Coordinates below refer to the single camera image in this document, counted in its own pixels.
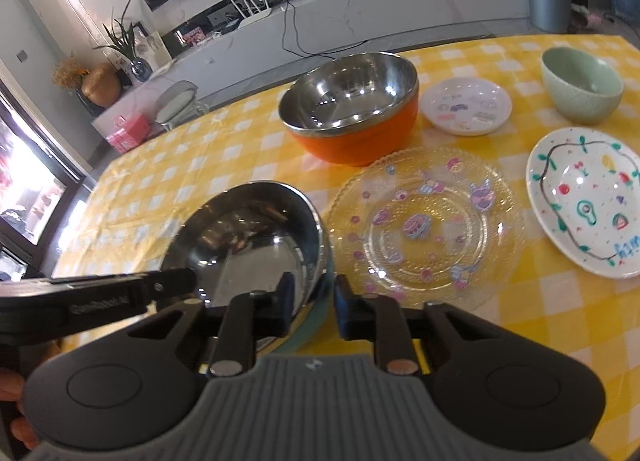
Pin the teal steel bowl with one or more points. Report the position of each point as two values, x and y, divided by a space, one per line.
244 239

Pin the white marble tv bench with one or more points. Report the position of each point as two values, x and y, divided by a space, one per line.
307 31

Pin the orange round vase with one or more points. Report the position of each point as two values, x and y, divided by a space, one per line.
101 85

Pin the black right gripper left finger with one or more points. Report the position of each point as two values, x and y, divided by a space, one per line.
246 320

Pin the white painted ceramic plate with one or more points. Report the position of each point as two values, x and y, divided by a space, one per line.
583 186

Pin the yellow checkered tablecloth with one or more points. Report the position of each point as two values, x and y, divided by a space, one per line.
143 197

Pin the left human hand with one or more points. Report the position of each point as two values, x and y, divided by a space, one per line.
11 391

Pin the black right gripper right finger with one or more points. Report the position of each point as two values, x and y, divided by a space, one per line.
377 319

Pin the white wifi router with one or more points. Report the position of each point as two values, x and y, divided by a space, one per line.
251 11

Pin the potted green plant blue vase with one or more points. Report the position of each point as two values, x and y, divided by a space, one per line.
121 38

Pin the orange steel bowl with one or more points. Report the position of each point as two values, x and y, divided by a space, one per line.
355 109

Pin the green ceramic bowl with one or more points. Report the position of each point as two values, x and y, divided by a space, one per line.
583 88

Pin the small round stool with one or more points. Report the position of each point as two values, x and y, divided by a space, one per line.
177 105

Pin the pink box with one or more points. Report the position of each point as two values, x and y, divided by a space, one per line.
129 133

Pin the small white sticker plate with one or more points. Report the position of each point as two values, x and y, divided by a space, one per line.
466 106

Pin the clear glass patterned plate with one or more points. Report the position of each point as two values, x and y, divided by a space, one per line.
427 225

